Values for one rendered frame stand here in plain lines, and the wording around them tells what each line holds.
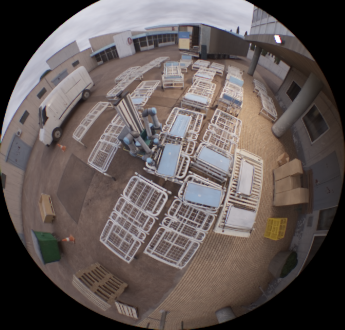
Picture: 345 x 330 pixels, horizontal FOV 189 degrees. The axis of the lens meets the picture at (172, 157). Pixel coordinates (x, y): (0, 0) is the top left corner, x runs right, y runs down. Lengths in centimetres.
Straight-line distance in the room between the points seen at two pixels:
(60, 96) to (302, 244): 1333
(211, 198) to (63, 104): 836
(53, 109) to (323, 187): 1287
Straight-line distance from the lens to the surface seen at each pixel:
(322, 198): 550
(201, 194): 204
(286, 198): 360
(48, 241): 583
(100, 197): 339
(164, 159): 217
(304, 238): 570
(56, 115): 771
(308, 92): 471
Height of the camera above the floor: 255
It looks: 66 degrees down
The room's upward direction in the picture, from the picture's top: 7 degrees counter-clockwise
